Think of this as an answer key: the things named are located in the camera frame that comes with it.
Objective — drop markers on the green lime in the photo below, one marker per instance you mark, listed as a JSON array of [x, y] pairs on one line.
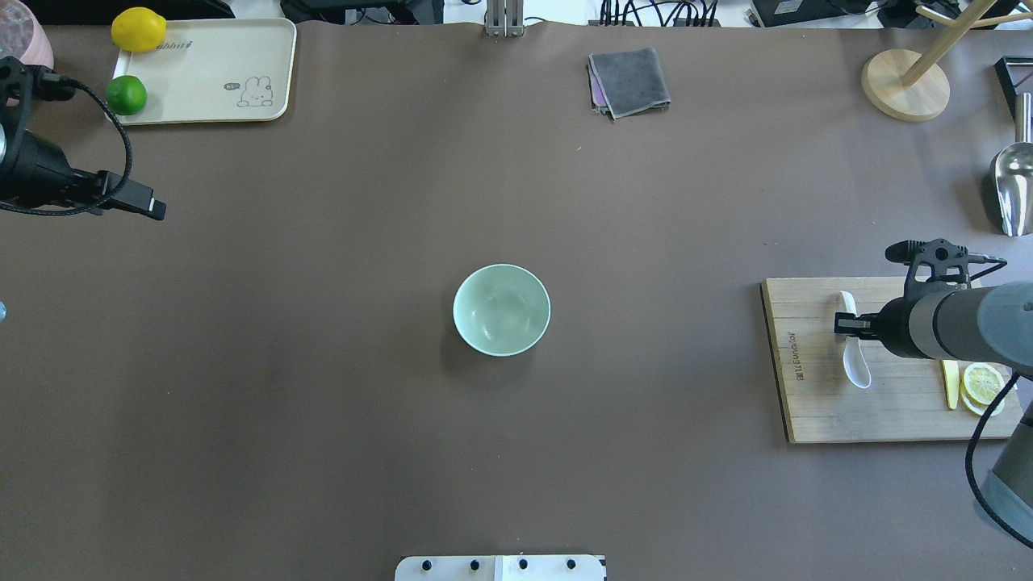
[[126, 95]]

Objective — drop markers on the grey folded cloth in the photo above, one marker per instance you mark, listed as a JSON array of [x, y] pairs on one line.
[[627, 83]]

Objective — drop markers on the wooden mug tree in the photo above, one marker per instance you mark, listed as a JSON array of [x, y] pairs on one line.
[[911, 87]]

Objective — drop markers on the yellow plastic knife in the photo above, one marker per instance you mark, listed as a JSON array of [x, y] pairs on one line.
[[951, 381]]

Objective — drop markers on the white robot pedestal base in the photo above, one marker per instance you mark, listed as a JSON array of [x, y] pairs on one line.
[[503, 567]]

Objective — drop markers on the white ceramic spoon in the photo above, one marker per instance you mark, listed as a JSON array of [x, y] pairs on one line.
[[854, 363]]

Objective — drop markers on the cream cartoon tray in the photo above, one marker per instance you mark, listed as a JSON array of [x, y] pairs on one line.
[[214, 70]]

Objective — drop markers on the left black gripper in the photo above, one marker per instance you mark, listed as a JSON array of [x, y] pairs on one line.
[[40, 169]]

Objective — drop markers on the pink ice bowl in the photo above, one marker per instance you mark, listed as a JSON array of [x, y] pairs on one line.
[[22, 35]]

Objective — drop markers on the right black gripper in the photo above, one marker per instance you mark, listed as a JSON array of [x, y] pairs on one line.
[[890, 326]]

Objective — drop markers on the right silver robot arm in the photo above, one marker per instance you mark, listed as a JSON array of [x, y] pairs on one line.
[[942, 321]]

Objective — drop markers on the aluminium frame post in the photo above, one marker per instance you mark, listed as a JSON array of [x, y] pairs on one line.
[[504, 18]]

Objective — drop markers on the yellow lemon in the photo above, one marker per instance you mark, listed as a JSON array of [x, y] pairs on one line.
[[138, 29]]

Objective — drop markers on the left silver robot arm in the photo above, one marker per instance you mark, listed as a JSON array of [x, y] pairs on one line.
[[54, 211]]

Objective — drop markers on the metal scoop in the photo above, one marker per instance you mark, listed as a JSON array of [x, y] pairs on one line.
[[1012, 174]]

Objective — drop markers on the lemon slice far stack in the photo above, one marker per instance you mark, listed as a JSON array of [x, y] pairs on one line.
[[980, 383]]

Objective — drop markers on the light green bowl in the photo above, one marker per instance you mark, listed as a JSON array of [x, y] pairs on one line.
[[501, 310]]

